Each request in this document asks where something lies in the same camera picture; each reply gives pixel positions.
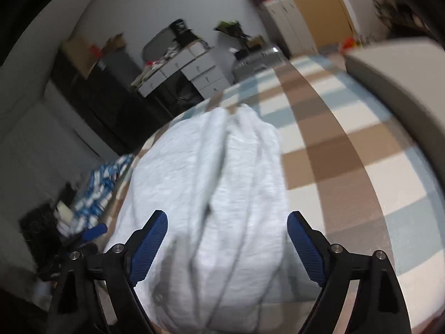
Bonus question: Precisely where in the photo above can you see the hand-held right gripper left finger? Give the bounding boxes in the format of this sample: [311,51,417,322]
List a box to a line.
[45,210,169,334]

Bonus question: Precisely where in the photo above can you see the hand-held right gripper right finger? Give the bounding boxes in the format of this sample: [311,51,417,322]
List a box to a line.
[287,211,414,334]

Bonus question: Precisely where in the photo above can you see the light grey hoodie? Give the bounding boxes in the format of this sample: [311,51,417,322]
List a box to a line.
[104,104,315,333]

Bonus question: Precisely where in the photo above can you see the blue plaid cloth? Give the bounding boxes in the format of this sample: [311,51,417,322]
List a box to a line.
[70,153,134,232]

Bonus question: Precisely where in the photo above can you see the black clothing pile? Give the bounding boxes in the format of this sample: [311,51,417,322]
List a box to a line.
[19,205,63,251]

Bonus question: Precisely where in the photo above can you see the white curtain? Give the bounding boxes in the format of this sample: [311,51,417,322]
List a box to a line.
[0,80,101,279]

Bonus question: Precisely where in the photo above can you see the black wardrobe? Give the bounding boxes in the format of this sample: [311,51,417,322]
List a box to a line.
[50,47,140,155]

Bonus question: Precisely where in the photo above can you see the tan cardboard sheet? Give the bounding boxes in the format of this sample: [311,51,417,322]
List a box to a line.
[63,36,101,77]

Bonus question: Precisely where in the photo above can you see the pile of desk clutter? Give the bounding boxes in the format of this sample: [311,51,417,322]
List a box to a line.
[139,43,181,77]

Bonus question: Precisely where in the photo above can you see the white dressing table with drawers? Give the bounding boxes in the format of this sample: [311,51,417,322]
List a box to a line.
[130,42,232,119]

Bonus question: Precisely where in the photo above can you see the open cardboard box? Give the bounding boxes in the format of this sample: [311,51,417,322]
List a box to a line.
[101,33,126,51]

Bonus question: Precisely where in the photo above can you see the silver suitcase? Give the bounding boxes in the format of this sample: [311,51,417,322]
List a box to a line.
[231,45,287,84]

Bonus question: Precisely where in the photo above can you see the grey oval mirror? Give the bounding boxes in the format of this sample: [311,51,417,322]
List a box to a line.
[141,27,174,63]

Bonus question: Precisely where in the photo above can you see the black box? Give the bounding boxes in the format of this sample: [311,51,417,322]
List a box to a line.
[169,19,197,44]

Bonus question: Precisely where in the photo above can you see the white suitcase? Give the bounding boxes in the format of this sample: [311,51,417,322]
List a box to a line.
[261,0,318,60]

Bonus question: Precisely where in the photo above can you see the flower bouquet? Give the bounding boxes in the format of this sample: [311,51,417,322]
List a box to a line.
[214,20,251,40]

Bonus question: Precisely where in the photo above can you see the wooden door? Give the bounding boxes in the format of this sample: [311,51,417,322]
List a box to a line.
[271,0,357,49]

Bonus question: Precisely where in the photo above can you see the bamboo shoe rack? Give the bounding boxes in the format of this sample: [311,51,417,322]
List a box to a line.
[358,0,418,35]

